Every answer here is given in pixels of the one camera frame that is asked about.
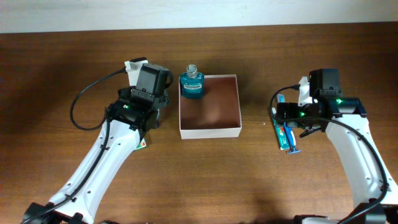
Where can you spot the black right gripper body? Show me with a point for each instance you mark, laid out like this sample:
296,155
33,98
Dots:
293,111

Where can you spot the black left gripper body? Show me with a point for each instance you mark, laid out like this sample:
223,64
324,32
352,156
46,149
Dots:
162,101

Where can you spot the blue mouthwash bottle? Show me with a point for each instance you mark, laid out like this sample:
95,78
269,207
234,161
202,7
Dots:
192,83

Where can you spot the green soap bar pack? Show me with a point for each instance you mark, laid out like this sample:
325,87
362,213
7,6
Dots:
142,144

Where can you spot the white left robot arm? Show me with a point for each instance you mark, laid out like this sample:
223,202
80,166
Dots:
126,122

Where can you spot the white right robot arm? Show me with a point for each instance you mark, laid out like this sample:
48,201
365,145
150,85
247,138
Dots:
321,106

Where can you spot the blue disposable razor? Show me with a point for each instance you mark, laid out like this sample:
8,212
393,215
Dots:
291,139

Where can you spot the blue white toothbrush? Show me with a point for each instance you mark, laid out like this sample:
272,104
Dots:
281,99

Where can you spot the Colgate toothpaste tube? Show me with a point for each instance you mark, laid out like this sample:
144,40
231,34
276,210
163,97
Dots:
281,136

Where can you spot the white cardboard box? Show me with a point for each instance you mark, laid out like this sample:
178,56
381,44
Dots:
216,115

